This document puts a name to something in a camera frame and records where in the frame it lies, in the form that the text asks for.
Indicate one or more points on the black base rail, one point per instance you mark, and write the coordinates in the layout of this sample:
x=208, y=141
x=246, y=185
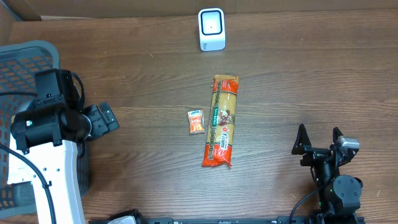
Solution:
x=278, y=220

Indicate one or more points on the grey plastic mesh basket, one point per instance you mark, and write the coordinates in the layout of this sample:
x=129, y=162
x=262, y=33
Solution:
x=19, y=64

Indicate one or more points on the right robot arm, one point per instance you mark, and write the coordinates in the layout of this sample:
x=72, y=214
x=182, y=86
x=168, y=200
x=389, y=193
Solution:
x=338, y=194

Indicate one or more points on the white barcode scanner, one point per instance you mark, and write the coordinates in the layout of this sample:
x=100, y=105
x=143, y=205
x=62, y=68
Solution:
x=211, y=29

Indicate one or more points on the orange spaghetti packet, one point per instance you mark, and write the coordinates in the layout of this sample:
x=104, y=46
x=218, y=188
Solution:
x=220, y=135

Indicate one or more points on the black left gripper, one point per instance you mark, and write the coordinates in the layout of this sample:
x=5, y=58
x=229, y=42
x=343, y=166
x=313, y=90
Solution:
x=106, y=116

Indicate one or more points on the small orange snack packet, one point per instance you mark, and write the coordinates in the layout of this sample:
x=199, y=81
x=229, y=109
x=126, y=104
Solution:
x=196, y=122

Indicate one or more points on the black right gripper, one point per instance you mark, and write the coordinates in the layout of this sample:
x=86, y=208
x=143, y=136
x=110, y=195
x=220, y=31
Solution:
x=313, y=154

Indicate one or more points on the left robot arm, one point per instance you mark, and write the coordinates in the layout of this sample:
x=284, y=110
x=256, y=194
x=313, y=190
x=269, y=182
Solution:
x=50, y=136

